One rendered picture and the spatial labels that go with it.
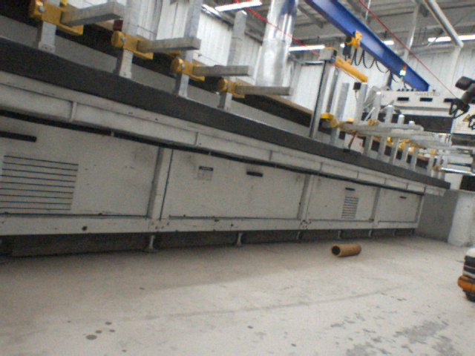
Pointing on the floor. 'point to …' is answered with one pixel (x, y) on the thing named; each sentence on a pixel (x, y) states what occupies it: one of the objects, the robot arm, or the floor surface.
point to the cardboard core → (346, 249)
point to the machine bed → (168, 175)
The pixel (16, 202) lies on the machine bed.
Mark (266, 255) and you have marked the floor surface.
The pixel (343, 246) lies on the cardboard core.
